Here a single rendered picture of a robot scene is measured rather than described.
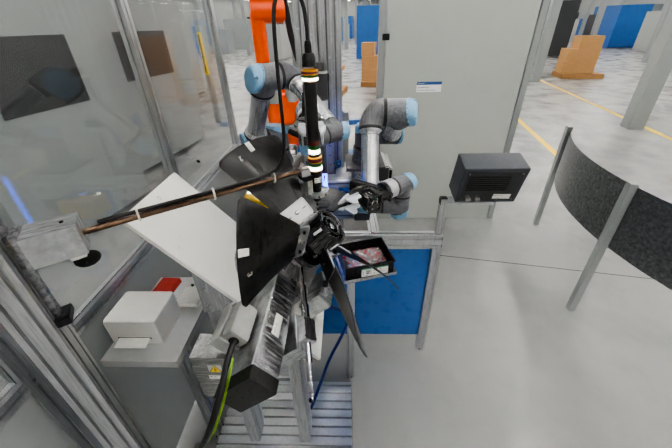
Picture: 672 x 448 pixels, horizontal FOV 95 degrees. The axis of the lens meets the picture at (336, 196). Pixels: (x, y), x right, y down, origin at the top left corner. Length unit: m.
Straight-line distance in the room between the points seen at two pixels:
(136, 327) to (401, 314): 1.30
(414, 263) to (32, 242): 1.41
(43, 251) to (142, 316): 0.44
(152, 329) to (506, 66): 2.80
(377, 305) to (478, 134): 1.81
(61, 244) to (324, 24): 1.47
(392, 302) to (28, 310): 1.48
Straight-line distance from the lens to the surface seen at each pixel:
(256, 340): 0.78
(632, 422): 2.38
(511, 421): 2.09
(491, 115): 3.00
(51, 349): 0.99
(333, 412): 1.85
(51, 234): 0.82
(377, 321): 1.95
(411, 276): 1.71
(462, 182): 1.39
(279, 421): 1.86
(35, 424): 1.24
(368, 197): 1.12
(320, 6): 1.82
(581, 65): 13.26
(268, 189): 0.93
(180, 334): 1.24
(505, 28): 2.90
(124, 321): 1.21
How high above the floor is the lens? 1.75
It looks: 29 degrees down
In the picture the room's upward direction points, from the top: 2 degrees counter-clockwise
